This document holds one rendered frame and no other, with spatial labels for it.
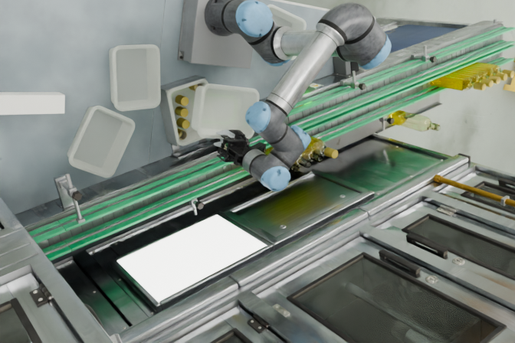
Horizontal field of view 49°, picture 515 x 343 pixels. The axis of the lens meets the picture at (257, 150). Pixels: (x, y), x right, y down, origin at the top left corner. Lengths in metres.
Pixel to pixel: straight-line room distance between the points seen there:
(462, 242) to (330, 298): 0.49
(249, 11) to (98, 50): 0.53
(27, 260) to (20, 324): 0.21
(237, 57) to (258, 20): 0.28
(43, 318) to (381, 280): 0.97
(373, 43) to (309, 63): 0.22
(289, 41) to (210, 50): 0.33
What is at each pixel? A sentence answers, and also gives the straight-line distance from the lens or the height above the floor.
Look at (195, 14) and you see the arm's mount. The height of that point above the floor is 0.84.
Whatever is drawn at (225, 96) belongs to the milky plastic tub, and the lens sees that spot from 1.93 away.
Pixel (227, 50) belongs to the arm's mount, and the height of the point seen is 0.85.
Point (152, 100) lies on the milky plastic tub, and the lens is 2.09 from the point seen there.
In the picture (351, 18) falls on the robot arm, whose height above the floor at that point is 1.48.
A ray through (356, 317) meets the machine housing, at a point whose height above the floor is 1.71.
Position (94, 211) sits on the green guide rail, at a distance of 1.96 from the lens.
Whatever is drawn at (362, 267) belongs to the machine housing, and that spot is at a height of 1.56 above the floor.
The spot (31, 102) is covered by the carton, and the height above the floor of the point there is 0.81.
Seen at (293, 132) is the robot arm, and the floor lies 1.44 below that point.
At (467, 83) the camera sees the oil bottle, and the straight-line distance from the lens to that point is 2.84.
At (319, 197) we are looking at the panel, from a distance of 2.12.
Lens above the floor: 2.64
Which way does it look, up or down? 51 degrees down
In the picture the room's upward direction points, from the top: 112 degrees clockwise
